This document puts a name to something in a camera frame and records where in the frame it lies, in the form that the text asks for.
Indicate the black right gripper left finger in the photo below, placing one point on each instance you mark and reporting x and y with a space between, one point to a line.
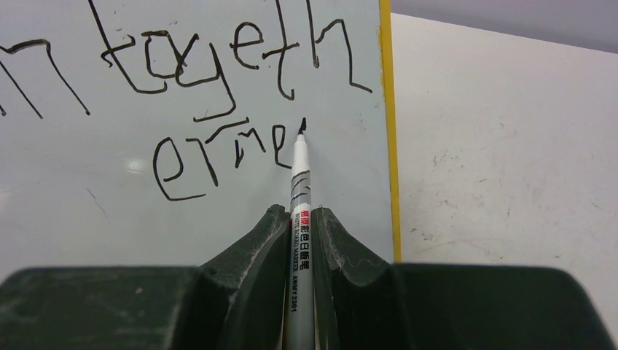
233 301

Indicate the black white marker pen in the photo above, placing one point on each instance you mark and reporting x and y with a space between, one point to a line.
299 322

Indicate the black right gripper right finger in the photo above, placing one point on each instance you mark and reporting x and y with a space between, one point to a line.
365 302

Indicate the yellow framed whiteboard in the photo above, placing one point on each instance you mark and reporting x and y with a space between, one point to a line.
159 132

